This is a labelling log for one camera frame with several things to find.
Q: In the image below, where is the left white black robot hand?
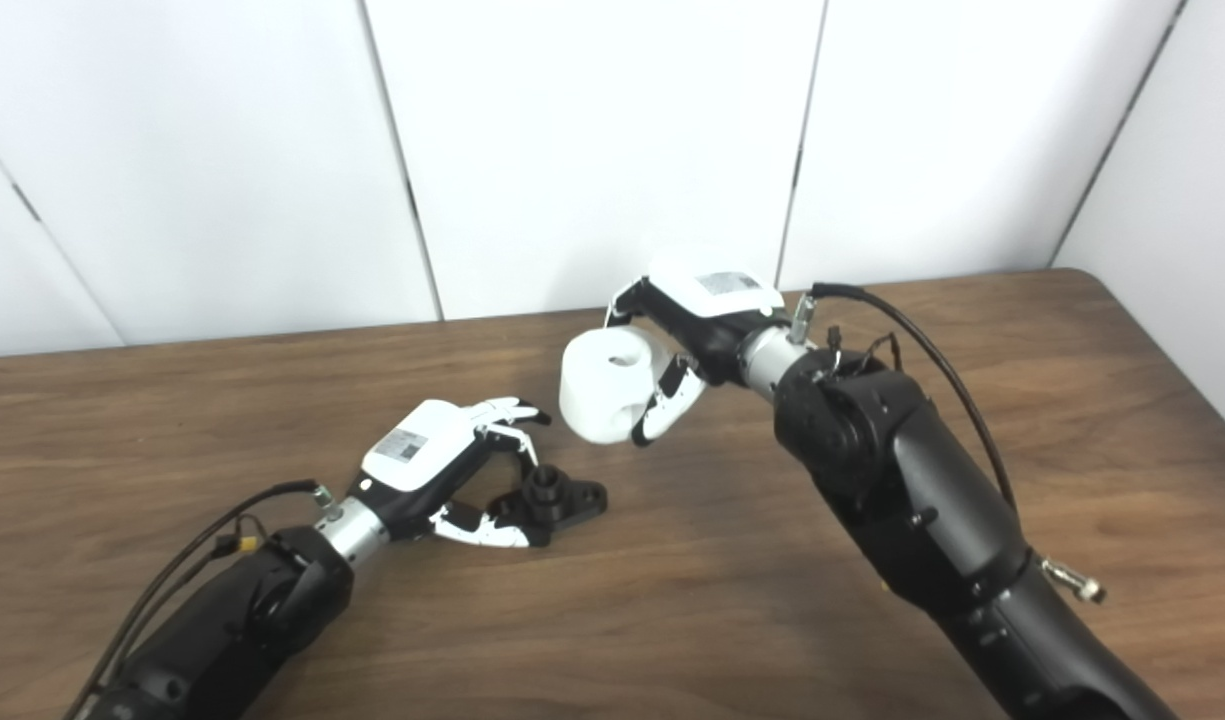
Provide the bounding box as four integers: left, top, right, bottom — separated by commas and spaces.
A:
347, 397, 553, 549

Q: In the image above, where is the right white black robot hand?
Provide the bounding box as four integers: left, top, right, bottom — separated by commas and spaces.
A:
602, 262, 788, 448

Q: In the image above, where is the round white plastic piece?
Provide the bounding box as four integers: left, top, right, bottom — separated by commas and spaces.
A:
558, 325, 683, 446

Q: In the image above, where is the black plastic holder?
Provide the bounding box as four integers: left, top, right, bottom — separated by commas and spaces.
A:
487, 465, 610, 548

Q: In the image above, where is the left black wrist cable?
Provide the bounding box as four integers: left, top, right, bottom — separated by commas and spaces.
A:
62, 480, 345, 720

